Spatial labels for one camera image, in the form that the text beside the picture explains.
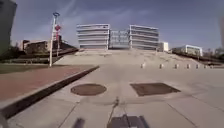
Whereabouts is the grass strip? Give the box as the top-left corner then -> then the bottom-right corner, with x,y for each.
0,64 -> 56,75

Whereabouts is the square manhole cover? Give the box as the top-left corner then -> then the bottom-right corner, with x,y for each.
129,82 -> 182,98

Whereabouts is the pale concrete ramp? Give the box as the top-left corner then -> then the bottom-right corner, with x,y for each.
53,49 -> 204,67

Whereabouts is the round manhole cover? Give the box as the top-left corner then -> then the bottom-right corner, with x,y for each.
70,83 -> 108,97

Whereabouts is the low pale building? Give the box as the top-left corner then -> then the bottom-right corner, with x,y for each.
171,44 -> 204,57

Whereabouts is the dark kerb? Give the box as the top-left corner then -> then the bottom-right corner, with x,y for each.
0,65 -> 100,120

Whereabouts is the red brick path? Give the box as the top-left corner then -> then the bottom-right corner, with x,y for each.
0,64 -> 96,103

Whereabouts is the robot's own part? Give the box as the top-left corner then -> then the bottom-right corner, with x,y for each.
73,117 -> 86,128
139,115 -> 150,128

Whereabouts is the white slatted building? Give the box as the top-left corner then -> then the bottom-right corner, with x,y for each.
75,23 -> 160,51

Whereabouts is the dark building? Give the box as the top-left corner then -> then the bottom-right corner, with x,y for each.
0,0 -> 18,56

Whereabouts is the pale concrete pavement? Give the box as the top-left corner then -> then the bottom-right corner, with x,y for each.
6,63 -> 224,128

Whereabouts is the dark hedge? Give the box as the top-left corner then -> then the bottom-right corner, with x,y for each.
0,48 -> 81,65

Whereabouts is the small white building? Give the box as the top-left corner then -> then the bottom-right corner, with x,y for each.
157,41 -> 170,53

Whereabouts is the white pole with red sign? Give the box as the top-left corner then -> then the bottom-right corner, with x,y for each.
48,11 -> 63,68

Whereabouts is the brown building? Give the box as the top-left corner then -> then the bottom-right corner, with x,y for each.
18,34 -> 79,56

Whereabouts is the row of bollards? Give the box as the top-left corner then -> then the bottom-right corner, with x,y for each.
139,62 -> 214,70

